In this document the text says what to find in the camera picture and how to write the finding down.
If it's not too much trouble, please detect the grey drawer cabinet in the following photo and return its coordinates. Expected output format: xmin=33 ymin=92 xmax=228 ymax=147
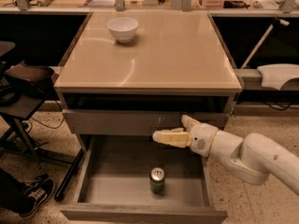
xmin=54 ymin=10 xmax=242 ymax=149

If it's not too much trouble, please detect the white bowl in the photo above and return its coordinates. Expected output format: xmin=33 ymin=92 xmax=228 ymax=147
xmin=107 ymin=18 xmax=139 ymax=43

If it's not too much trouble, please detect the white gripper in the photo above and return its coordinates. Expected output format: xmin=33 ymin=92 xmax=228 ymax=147
xmin=152 ymin=115 xmax=219 ymax=157

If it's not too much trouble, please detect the black sneaker far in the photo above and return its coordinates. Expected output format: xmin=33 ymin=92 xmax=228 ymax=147
xmin=23 ymin=174 xmax=49 ymax=189

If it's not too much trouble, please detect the black sneaker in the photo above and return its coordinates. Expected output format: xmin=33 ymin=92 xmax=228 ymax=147
xmin=21 ymin=178 xmax=55 ymax=218
xmin=23 ymin=174 xmax=49 ymax=189

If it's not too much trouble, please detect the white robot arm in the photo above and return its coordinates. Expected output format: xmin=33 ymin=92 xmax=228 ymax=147
xmin=152 ymin=115 xmax=299 ymax=194

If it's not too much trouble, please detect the dark brown bag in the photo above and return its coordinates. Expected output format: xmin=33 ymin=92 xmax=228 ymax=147
xmin=4 ymin=62 xmax=54 ymax=98

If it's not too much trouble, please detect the black sneaker near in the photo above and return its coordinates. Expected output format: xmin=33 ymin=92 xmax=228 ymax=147
xmin=21 ymin=178 xmax=55 ymax=218

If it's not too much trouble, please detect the green soda can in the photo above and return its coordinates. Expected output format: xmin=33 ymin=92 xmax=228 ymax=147
xmin=149 ymin=167 xmax=165 ymax=194

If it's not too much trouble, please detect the open grey middle drawer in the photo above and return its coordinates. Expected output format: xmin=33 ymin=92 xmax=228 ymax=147
xmin=61 ymin=135 xmax=227 ymax=224

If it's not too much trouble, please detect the black floor cable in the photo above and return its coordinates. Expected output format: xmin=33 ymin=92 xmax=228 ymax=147
xmin=20 ymin=100 xmax=65 ymax=133

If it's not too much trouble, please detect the black trouser leg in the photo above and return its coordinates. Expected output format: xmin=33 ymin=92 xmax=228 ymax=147
xmin=0 ymin=169 xmax=30 ymax=214

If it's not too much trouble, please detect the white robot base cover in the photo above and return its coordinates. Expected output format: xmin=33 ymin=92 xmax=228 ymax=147
xmin=257 ymin=63 xmax=299 ymax=91

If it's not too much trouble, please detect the grey top drawer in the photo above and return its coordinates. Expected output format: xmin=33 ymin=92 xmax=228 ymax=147
xmin=61 ymin=92 xmax=231 ymax=138

